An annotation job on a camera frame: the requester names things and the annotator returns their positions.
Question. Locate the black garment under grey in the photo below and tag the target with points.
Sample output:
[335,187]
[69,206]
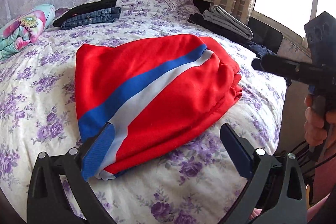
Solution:
[266,39]

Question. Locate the purple floral bedspread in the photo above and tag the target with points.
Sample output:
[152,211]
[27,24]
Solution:
[196,183]

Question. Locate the folded grey garment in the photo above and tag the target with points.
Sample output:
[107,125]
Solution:
[219,16]

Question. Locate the red track pants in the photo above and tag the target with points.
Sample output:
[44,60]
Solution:
[143,99]

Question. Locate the folded blue jeans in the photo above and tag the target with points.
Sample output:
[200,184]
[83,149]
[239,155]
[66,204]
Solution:
[108,15]

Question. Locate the dark navy garment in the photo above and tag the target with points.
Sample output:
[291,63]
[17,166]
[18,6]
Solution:
[267,61]

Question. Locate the folded black pants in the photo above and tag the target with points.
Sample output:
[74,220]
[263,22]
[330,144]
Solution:
[85,9]

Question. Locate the folded floral teal blanket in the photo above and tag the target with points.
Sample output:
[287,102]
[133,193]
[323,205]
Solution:
[25,29]

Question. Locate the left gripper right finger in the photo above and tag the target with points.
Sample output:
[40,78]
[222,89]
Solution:
[274,192]

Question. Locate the right hand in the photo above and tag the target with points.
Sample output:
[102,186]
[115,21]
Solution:
[315,134]

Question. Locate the black camera box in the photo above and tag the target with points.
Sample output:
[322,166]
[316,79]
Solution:
[320,34]

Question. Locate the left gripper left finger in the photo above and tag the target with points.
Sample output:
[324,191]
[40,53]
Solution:
[47,201]

